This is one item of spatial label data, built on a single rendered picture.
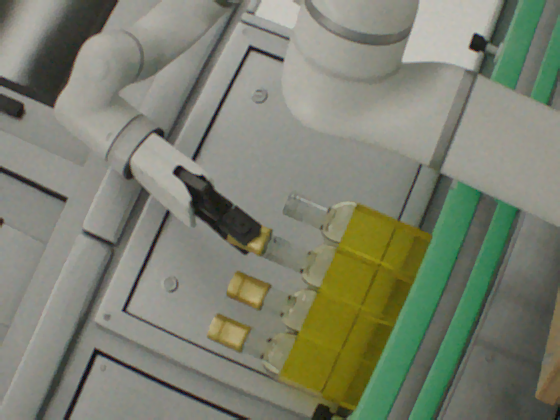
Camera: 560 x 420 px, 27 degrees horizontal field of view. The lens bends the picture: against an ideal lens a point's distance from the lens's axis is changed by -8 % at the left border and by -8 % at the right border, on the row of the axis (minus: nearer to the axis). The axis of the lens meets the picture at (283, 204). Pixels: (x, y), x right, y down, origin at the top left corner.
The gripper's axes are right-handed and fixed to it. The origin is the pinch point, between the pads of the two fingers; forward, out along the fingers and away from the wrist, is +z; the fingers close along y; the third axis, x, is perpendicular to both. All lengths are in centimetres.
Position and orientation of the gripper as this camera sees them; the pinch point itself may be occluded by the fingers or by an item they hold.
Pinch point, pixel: (240, 231)
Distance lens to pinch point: 149.2
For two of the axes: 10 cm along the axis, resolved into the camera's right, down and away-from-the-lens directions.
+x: 6.2, -7.5, 2.3
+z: 7.8, 6.0, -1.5
